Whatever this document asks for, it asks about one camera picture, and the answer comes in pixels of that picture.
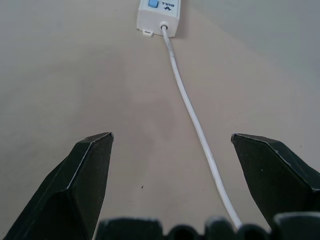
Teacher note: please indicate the white power strip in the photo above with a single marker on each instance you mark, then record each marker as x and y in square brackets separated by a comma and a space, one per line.
[158, 18]

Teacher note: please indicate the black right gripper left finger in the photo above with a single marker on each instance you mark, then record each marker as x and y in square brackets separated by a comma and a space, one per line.
[75, 185]

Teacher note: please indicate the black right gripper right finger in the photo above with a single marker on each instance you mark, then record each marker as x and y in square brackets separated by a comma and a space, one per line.
[272, 175]

